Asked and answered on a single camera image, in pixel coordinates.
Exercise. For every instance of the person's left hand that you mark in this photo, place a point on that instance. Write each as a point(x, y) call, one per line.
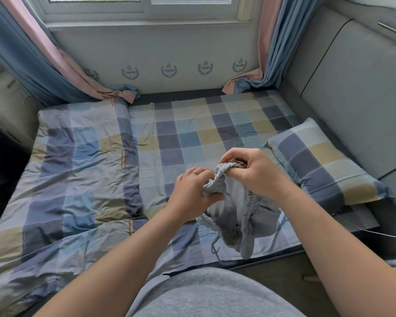
point(188, 194)

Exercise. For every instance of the person's right hand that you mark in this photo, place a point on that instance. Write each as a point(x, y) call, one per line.
point(264, 174)

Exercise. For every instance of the person's left fingers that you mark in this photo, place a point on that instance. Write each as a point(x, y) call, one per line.
point(201, 176)

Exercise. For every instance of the person's right fingers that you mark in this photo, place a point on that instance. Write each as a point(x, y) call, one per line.
point(236, 158)

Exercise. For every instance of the person's right forearm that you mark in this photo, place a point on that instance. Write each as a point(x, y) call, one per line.
point(343, 257)

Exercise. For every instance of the person's left forearm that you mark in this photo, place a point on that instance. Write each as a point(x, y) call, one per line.
point(118, 264)

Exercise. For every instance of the checked blue bed sheet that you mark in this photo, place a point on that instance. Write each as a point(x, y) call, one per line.
point(198, 132)

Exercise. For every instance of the checked blue pillow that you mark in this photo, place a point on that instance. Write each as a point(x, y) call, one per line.
point(323, 165)

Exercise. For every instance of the person's grey shirt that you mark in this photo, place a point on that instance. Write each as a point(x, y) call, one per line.
point(214, 293)

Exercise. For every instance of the checked blue duvet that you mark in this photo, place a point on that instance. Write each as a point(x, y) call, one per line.
point(75, 181)

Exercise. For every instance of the blue and pink curtain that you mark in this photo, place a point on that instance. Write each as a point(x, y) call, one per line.
point(29, 52)
point(277, 39)

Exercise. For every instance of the grey padded headboard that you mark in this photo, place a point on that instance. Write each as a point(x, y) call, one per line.
point(356, 89)

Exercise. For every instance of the beige patterned side panel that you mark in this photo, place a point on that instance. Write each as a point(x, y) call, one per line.
point(6, 95)

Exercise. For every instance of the white window frame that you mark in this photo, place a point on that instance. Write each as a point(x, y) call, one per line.
point(145, 13)

